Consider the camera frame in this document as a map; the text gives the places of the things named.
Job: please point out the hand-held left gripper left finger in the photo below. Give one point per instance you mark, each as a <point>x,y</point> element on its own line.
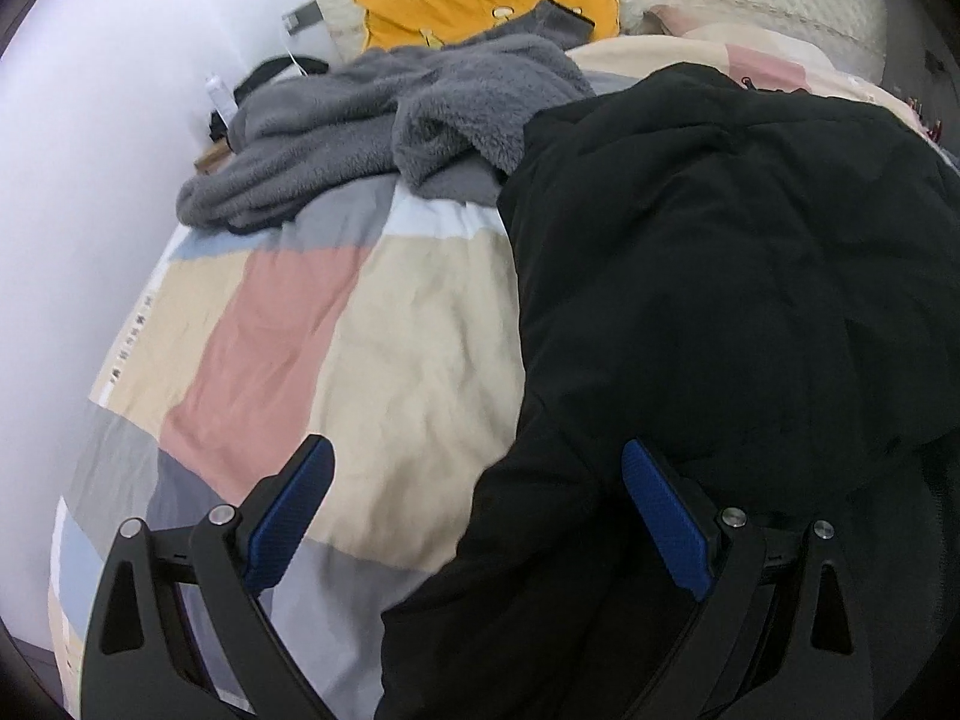
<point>289,517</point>

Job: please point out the black bag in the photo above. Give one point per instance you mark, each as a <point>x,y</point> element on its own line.
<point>259,79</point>

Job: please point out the pink checkered pillow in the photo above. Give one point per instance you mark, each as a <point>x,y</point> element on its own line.
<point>675,19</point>

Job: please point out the cluster of small bottles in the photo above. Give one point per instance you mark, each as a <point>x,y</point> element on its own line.
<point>926,116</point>

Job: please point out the yellow pillow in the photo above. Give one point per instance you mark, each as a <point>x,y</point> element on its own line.
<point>450,7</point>

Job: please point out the black puffer jacket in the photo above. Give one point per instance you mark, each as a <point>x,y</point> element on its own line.
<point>712,277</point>

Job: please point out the grey wall socket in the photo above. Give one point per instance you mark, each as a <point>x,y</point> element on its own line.
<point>301,16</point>

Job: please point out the wooden nightstand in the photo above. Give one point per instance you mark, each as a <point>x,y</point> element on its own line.
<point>210,161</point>

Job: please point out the white plastic bottle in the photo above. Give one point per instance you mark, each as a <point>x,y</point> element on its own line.
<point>220,94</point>

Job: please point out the pastel checkered bed quilt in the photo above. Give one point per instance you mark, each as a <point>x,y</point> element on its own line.
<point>390,315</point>

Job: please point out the grey fleece garment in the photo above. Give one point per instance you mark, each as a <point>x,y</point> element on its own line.
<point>322,135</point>

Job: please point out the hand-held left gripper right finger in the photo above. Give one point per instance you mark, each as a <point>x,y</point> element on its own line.
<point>667,517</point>

